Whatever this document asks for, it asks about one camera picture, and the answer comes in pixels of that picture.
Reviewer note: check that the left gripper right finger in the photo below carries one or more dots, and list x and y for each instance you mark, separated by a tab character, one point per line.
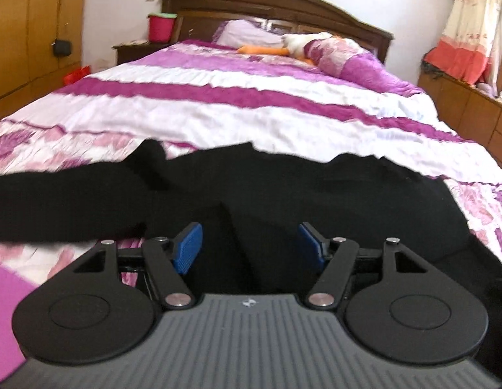
332	260

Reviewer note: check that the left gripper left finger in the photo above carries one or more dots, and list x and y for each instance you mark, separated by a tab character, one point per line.
167	260

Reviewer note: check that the black knit garment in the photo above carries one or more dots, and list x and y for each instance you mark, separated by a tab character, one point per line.
250	205

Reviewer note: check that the purple floral bed quilt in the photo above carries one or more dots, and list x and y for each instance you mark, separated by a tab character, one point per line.
197	96

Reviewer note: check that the wooden low cabinet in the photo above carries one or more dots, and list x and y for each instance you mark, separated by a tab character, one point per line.
468	111

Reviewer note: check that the folded purple floral blanket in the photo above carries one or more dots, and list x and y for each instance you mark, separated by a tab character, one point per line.
347	60

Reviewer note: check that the red bag by wardrobe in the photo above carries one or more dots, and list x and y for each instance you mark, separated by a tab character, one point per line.
76	75

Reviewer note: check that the dark wooden nightstand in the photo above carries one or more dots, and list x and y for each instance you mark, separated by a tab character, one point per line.
132	52

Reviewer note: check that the white orange plush toy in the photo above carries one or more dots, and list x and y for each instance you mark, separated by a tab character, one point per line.
293	46

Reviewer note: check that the red plastic bucket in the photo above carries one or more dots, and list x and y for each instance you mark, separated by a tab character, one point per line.
160	27

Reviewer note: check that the lilac pillow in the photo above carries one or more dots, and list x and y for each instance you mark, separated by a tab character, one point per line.
240	32

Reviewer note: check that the black box on wardrobe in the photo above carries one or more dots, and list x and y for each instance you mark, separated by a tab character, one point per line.
61	48

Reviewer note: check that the cream and red curtain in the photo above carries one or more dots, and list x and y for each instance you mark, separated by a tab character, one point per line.
470	47

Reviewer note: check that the dark wooden headboard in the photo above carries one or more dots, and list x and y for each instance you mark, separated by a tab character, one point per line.
199	20

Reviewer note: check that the yellow wooden wardrobe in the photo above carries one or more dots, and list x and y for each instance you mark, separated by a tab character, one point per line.
28	68

